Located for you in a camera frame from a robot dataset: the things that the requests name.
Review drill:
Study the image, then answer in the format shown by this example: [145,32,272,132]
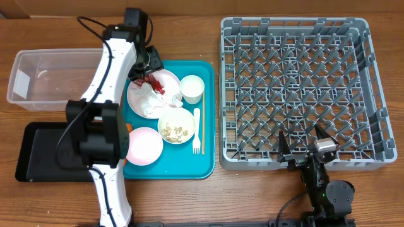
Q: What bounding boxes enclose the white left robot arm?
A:
[55,8,163,226]

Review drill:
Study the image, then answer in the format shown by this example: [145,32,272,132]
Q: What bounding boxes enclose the small pink plate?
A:
[126,127,163,166]

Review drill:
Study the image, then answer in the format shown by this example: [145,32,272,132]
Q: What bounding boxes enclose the white napkin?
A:
[127,83,183,119]

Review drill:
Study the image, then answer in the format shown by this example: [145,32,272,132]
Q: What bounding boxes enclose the large white plate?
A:
[126,69,183,119]

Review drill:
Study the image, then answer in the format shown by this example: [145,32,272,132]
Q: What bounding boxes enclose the wooden chopstick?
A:
[201,91,205,155]

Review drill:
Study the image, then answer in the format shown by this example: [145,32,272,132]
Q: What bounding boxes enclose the teal plastic tray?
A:
[123,60,217,180]

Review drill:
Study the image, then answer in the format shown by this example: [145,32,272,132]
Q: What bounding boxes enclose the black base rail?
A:
[134,219,356,227]

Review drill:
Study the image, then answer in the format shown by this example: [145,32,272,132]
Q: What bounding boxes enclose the clear plastic bin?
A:
[7,48,102,111]

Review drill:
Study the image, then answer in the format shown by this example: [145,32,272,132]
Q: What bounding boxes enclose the black plastic tray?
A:
[15,122,93,182]

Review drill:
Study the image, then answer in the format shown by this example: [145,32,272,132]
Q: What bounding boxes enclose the rice and peanuts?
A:
[160,123,191,144]

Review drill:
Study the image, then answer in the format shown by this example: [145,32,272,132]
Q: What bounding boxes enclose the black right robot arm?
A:
[268,124,355,227]

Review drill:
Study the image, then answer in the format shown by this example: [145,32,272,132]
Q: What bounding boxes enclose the red snack wrapper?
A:
[134,74,165,95]

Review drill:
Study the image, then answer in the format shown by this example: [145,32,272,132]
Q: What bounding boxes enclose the grey dishwasher rack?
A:
[219,17,398,171]

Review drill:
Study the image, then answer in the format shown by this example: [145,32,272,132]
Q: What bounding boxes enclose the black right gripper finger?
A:
[314,124,330,140]
[278,131,291,155]

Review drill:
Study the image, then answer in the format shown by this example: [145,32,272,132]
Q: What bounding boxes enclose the white cup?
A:
[180,75,205,104]

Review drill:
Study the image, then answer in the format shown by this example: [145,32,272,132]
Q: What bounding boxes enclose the white bowl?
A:
[157,108,195,144]

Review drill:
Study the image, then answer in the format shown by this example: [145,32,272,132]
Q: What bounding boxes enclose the white plastic fork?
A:
[193,108,201,155]

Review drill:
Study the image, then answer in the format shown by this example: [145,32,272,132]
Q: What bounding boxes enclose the orange carrot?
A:
[124,123,133,165]

